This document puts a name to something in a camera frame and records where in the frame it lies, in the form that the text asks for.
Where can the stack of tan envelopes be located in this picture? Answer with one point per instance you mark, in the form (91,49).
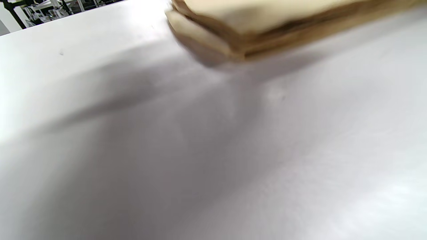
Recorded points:
(267,23)

